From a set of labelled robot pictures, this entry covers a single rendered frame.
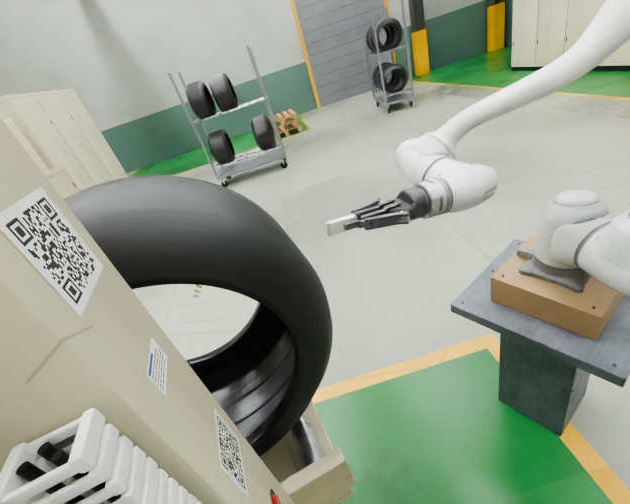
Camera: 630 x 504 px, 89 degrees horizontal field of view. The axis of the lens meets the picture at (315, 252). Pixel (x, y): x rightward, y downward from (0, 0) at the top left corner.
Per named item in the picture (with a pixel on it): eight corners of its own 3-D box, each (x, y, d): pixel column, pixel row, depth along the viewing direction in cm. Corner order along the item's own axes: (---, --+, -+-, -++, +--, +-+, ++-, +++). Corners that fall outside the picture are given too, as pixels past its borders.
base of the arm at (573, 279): (529, 242, 120) (531, 230, 117) (603, 262, 104) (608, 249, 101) (504, 268, 113) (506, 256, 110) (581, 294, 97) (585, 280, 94)
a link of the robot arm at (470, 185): (448, 225, 77) (415, 199, 86) (499, 208, 81) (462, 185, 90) (460, 185, 69) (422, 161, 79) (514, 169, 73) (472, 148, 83)
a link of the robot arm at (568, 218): (563, 235, 111) (576, 176, 99) (615, 263, 96) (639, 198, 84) (521, 249, 110) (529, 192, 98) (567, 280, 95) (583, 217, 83)
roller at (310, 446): (305, 477, 60) (312, 488, 63) (326, 464, 61) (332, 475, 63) (264, 353, 90) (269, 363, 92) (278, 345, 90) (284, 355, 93)
